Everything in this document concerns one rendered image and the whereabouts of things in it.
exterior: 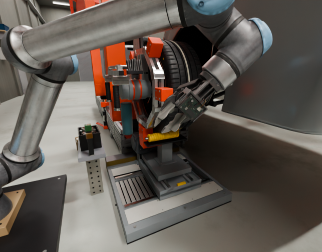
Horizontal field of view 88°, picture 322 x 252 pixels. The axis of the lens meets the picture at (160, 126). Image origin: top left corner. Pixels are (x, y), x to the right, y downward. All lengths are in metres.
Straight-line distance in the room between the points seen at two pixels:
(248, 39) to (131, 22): 0.27
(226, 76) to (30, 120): 0.77
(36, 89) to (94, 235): 0.92
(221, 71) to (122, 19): 0.25
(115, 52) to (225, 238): 1.58
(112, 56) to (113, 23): 1.17
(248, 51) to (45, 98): 0.72
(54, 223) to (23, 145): 0.39
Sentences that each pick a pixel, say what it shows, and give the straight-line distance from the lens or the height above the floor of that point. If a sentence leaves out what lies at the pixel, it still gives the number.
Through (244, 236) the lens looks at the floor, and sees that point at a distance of 1.34.
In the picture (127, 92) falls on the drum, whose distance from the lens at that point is 1.16.
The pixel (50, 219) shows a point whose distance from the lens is 1.06.
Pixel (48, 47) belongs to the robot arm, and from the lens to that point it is 0.55.
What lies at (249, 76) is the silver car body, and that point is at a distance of 0.95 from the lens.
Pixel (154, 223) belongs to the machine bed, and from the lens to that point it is 1.20.
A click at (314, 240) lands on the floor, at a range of 1.54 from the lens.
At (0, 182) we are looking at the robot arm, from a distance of 1.06.
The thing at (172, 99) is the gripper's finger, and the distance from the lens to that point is 0.50.
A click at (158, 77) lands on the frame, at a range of 1.00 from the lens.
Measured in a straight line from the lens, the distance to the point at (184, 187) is 1.36.
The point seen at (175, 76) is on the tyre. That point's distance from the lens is 1.00.
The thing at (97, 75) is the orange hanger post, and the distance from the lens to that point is 3.51.
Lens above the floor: 0.97
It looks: 18 degrees down
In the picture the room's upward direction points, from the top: straight up
